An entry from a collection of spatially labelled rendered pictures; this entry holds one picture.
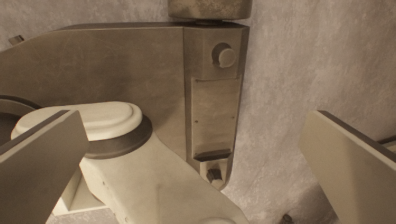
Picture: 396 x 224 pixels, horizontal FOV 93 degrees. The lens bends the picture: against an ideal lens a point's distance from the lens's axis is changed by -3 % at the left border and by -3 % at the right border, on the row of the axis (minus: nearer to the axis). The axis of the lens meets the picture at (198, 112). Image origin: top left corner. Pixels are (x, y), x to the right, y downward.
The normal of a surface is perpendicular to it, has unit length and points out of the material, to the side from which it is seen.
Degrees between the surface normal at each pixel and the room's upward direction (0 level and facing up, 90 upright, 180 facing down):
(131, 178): 90
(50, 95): 0
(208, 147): 0
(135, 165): 90
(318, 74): 0
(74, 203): 90
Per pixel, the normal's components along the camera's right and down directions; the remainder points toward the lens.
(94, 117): 0.01, -0.87
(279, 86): 0.22, 0.48
